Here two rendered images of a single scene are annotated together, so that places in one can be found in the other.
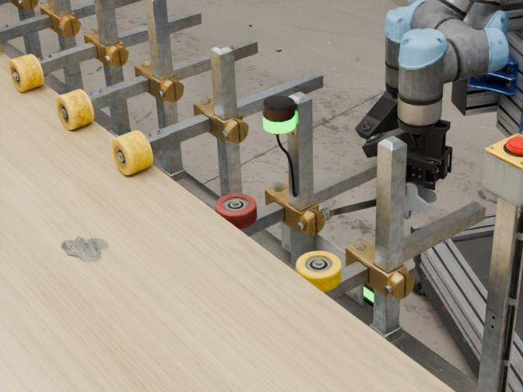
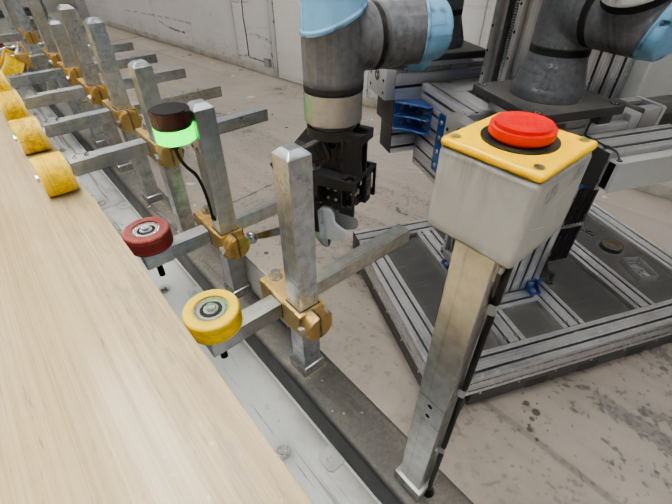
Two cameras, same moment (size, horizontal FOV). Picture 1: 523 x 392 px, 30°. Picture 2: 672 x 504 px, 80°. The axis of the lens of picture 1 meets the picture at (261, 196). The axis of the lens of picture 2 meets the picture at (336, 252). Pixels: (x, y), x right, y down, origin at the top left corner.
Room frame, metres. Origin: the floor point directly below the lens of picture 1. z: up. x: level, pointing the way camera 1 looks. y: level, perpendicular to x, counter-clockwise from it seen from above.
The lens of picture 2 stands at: (0.97, -0.23, 1.32)
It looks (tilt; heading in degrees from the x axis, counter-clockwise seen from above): 39 degrees down; 355
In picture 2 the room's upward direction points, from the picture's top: straight up
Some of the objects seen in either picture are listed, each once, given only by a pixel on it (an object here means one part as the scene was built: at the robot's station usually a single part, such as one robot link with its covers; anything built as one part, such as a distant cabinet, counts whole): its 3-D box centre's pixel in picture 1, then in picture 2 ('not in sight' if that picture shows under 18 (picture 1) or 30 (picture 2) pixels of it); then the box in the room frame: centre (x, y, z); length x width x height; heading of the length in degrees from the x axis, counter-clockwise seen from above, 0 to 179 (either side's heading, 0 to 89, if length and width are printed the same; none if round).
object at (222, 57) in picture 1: (228, 149); (171, 173); (1.82, 0.07, 0.89); 0.04 x 0.04 x 0.48; 35
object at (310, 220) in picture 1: (293, 210); (220, 233); (1.63, -0.06, 0.85); 0.14 x 0.06 x 0.05; 35
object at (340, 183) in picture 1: (314, 196); (245, 218); (1.68, -0.11, 0.84); 0.43 x 0.03 x 0.04; 125
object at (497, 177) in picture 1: (517, 171); (503, 190); (1.20, -0.37, 1.18); 0.07 x 0.07 x 0.08; 35
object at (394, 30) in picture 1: (404, 37); not in sight; (1.82, -0.30, 1.12); 0.09 x 0.08 x 0.11; 155
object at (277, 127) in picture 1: (279, 120); (174, 132); (1.59, -0.04, 1.08); 0.06 x 0.06 x 0.02
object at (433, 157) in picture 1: (421, 148); (338, 165); (1.48, -0.29, 1.06); 0.09 x 0.08 x 0.12; 55
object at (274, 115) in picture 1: (279, 108); (170, 116); (1.59, -0.04, 1.10); 0.06 x 0.06 x 0.02
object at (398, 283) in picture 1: (379, 270); (295, 304); (1.43, -0.21, 0.84); 0.14 x 0.06 x 0.05; 35
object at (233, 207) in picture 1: (236, 225); (154, 251); (1.57, 0.05, 0.85); 0.08 x 0.08 x 0.11
